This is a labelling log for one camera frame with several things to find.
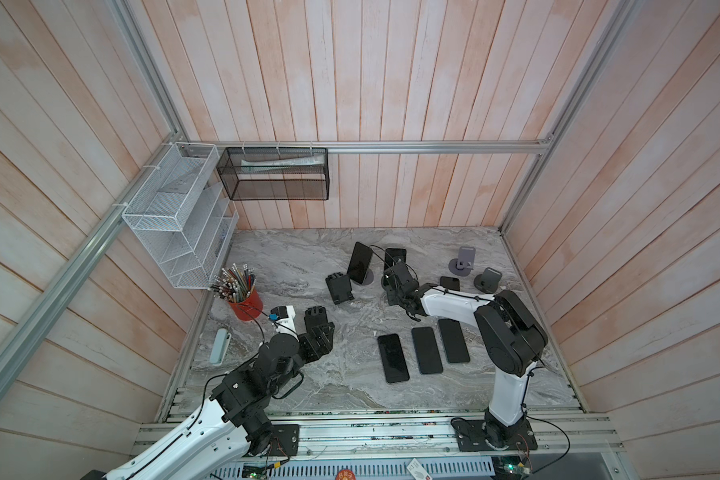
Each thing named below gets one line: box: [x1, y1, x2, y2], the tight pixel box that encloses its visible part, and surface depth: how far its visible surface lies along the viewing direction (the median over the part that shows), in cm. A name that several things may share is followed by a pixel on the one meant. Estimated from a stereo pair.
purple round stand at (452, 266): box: [448, 258, 472, 277], surface depth 109 cm
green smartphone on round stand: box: [348, 242, 373, 284], surface depth 100 cm
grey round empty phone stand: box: [473, 267, 503, 294], surface depth 101 cm
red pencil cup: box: [228, 288, 264, 321], surface depth 90 cm
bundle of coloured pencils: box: [208, 263, 257, 303], surface depth 88 cm
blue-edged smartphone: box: [411, 326, 444, 374], surface depth 92 cm
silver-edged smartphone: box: [440, 276, 460, 291], surface depth 107 cm
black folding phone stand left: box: [325, 272, 355, 305], surface depth 100 cm
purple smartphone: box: [377, 333, 410, 383], surface depth 89 cm
